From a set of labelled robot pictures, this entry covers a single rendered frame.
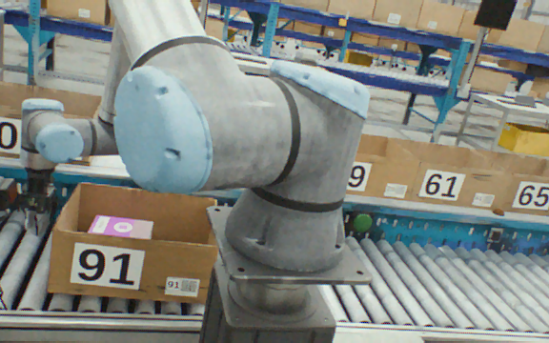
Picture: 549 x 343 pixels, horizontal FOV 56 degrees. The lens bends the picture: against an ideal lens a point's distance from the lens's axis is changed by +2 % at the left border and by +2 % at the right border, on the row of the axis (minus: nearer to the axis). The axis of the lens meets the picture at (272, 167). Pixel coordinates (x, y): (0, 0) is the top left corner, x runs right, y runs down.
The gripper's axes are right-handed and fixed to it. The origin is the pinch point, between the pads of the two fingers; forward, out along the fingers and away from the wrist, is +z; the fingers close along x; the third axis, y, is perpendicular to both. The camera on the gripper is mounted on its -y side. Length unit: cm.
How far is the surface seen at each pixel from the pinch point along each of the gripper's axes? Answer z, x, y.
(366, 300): 6, 93, 16
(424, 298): 6, 113, 14
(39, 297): 5.8, 5.3, 22.1
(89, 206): -4.6, 11.6, -7.8
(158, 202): -8.4, 30.7, -6.7
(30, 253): 6.0, -0.9, 2.4
